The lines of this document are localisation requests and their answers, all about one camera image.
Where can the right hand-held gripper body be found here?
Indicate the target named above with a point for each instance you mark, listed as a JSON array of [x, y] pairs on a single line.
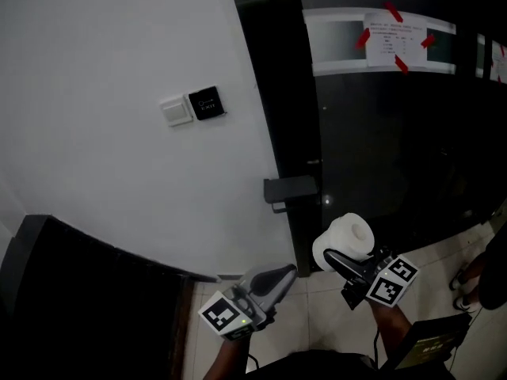
[[390, 287]]

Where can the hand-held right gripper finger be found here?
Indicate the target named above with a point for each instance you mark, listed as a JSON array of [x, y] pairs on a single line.
[[344, 265]]

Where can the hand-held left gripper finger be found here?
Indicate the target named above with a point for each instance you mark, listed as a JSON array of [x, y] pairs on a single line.
[[279, 293], [277, 268]]

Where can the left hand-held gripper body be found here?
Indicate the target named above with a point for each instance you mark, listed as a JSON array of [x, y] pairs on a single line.
[[219, 317]]

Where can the white toilet paper roll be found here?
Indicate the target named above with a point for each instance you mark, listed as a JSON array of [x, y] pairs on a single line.
[[340, 236]]

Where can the person's right forearm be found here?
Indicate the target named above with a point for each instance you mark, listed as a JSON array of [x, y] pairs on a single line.
[[390, 327]]

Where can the person's left forearm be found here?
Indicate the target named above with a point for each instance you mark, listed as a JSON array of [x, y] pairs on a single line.
[[226, 358]]

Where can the black flat box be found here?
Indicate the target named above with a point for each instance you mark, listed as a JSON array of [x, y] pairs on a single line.
[[429, 343]]

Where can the person's black clothing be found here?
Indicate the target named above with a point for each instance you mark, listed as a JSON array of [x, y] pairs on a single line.
[[336, 366]]

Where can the black cabinet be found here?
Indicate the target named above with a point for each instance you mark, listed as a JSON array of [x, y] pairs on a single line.
[[91, 303]]

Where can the dark glass door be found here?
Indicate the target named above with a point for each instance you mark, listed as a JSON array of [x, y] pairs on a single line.
[[491, 133], [376, 133]]

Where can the black door release button panel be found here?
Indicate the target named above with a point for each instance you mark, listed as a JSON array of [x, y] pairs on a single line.
[[206, 103]]

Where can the red tape strip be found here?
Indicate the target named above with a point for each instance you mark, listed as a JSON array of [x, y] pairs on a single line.
[[362, 39], [428, 41], [393, 12], [401, 65]]

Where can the white paper notice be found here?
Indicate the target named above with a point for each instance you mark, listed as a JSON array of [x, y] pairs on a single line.
[[500, 61], [396, 40]]

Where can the black wall-mounted paper holder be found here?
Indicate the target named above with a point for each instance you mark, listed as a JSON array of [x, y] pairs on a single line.
[[289, 188]]

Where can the black door frame post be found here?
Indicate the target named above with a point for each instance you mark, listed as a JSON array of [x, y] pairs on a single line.
[[277, 93]]

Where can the white wall switch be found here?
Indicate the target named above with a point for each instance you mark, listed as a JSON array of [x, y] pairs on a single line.
[[177, 111]]

